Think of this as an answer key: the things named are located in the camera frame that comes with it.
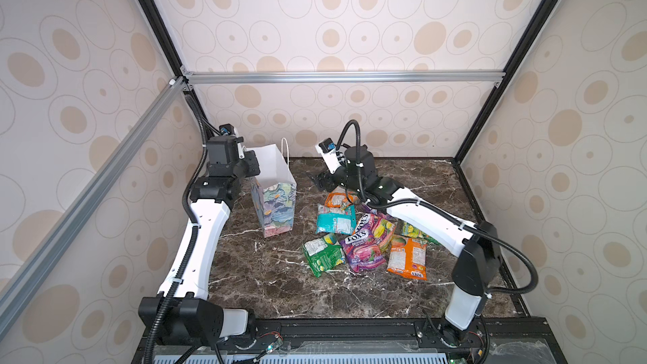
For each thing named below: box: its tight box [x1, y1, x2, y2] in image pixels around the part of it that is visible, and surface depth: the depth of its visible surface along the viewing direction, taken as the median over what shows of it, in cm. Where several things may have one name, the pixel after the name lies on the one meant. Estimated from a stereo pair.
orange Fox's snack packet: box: [386, 235, 428, 281], surface depth 89 cm
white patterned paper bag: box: [245, 137, 298, 238], surface depth 86 cm
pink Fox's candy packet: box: [340, 210, 397, 274], surface depth 91 cm
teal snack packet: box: [315, 203, 357, 236], surface depth 97 cm
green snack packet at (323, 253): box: [303, 233, 346, 278], surface depth 89 cm
